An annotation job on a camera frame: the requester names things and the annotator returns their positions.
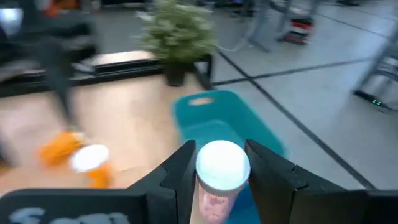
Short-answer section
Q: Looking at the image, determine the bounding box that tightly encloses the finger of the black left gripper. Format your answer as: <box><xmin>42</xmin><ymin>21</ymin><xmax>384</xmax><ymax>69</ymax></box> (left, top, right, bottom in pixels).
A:
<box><xmin>39</xmin><ymin>58</ymin><xmax>63</xmax><ymax>106</ymax></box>
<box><xmin>55</xmin><ymin>58</ymin><xmax>74</xmax><ymax>126</ymax></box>

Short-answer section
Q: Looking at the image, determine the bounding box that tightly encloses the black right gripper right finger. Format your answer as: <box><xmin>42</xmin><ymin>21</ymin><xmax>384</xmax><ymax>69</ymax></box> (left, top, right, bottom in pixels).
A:
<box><xmin>244</xmin><ymin>139</ymin><xmax>398</xmax><ymax>224</ymax></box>

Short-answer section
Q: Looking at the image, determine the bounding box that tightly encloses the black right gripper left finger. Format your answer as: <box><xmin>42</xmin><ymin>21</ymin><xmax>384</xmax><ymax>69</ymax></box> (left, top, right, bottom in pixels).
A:
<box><xmin>0</xmin><ymin>139</ymin><xmax>197</xmax><ymax>224</ymax></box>

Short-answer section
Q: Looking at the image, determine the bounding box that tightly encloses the small pink pill bottle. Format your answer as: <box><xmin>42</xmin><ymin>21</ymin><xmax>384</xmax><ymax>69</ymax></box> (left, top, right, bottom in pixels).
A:
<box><xmin>195</xmin><ymin>139</ymin><xmax>251</xmax><ymax>224</ymax></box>

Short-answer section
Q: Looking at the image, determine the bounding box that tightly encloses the orange pill bottle white cap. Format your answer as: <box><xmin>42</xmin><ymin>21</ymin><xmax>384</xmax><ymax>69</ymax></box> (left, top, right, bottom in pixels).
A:
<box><xmin>70</xmin><ymin>144</ymin><xmax>114</xmax><ymax>190</ymax></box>
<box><xmin>37</xmin><ymin>130</ymin><xmax>85</xmax><ymax>167</ymax></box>

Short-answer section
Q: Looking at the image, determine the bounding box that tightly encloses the teal plastic bin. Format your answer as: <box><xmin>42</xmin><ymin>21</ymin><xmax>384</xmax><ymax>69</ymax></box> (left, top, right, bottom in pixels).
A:
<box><xmin>172</xmin><ymin>90</ymin><xmax>289</xmax><ymax>159</ymax></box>

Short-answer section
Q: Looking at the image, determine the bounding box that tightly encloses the potted green plant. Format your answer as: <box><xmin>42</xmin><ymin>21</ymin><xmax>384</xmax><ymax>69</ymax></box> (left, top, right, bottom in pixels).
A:
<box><xmin>138</xmin><ymin>0</ymin><xmax>218</xmax><ymax>88</ymax></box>

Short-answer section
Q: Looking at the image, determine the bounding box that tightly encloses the black power strip green light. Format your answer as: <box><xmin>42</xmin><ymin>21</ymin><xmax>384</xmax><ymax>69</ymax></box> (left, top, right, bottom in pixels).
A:
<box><xmin>354</xmin><ymin>89</ymin><xmax>398</xmax><ymax>113</ymax></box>

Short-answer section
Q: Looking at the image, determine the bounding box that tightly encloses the red white equipment cart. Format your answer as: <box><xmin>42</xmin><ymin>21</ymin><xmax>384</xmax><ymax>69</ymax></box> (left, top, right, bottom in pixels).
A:
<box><xmin>278</xmin><ymin>15</ymin><xmax>315</xmax><ymax>46</ymax></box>

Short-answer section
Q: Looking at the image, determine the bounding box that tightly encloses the grey metal table leg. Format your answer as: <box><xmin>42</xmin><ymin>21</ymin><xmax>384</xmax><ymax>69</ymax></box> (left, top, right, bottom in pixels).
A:
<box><xmin>353</xmin><ymin>27</ymin><xmax>398</xmax><ymax>94</ymax></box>

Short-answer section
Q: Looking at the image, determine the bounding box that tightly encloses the grey metal stand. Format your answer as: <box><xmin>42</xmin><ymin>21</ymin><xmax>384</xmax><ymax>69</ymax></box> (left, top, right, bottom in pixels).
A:
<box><xmin>242</xmin><ymin>0</ymin><xmax>272</xmax><ymax>53</ymax></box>

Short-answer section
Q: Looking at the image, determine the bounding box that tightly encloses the white floor cable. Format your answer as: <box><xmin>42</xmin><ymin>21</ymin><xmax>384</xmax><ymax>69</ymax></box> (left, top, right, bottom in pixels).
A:
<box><xmin>217</xmin><ymin>42</ymin><xmax>247</xmax><ymax>53</ymax></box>

